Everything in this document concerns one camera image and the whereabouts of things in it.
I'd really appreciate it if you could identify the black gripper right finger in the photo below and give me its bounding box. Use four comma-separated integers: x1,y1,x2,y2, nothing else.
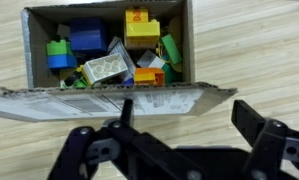
231,100,299,180

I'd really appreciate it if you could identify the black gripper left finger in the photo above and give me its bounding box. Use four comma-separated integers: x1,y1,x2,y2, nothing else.
47,99,146,180

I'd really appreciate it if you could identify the brown cardboard box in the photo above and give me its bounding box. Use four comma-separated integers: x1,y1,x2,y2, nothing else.
0,0,237,122

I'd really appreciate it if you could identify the white toy brick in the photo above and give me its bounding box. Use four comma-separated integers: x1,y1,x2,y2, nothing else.
83,53,128,85

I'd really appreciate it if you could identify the green and blue brick stack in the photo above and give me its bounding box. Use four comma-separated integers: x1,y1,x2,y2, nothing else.
46,39,77,69

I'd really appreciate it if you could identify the orange toy brick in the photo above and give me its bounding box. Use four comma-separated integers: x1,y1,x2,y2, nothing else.
134,68,165,85

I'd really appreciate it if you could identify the dark blue toy brick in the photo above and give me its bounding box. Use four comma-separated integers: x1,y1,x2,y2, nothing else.
70,17,108,54

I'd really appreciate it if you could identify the yellow number toy brick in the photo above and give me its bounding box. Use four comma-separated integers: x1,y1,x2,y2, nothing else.
124,8,160,49

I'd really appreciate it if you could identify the green toy brick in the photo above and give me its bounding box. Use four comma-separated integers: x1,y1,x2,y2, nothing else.
161,34,182,64

